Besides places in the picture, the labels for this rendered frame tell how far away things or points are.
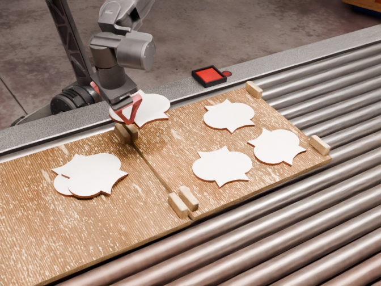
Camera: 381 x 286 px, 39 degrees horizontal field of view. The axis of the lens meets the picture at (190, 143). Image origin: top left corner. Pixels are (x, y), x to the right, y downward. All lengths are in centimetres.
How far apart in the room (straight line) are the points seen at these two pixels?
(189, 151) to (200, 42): 239
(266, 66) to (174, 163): 57
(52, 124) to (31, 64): 199
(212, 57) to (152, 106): 229
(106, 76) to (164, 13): 289
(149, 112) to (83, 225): 29
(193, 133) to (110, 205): 32
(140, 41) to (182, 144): 36
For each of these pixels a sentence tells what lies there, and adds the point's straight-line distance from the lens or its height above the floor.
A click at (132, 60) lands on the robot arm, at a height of 124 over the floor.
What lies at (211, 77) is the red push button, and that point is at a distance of 161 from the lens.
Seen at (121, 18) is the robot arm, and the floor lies 128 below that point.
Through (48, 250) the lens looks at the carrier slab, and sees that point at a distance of 112.
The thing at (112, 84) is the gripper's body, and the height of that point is 116.
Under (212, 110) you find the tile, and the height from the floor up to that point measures 94.
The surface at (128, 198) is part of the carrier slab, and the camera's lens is 120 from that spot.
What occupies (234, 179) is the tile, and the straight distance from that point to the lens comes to 125.
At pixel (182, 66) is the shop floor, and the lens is 341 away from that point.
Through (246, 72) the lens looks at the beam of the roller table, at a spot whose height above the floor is 92.
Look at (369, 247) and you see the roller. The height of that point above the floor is 91.
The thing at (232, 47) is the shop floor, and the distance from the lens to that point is 366.
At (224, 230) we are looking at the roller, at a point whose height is 91.
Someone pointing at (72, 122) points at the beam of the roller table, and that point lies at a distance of 144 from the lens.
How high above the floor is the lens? 180
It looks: 40 degrees down
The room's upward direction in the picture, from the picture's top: 6 degrees clockwise
